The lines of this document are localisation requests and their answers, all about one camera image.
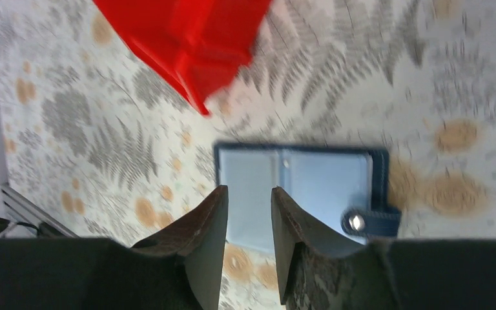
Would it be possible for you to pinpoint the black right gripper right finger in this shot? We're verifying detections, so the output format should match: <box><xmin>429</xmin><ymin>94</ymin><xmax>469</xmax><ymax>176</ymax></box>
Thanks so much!
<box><xmin>271</xmin><ymin>187</ymin><xmax>496</xmax><ymax>309</ymax></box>

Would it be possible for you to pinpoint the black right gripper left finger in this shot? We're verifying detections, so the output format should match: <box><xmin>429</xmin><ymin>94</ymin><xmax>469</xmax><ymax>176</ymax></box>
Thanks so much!
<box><xmin>0</xmin><ymin>185</ymin><xmax>228</xmax><ymax>309</ymax></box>

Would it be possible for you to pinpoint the navy blue card holder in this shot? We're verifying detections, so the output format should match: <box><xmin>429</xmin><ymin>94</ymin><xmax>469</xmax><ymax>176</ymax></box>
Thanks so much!
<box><xmin>213</xmin><ymin>142</ymin><xmax>401</xmax><ymax>254</ymax></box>

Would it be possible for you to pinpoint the red plastic bin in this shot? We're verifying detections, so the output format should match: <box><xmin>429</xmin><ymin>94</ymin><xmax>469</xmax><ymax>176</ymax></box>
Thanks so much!
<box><xmin>94</xmin><ymin>0</ymin><xmax>271</xmax><ymax>116</ymax></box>

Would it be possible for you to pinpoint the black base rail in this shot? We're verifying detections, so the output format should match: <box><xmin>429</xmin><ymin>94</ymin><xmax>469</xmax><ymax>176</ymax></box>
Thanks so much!
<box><xmin>1</xmin><ymin>183</ymin><xmax>78</xmax><ymax>238</ymax></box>

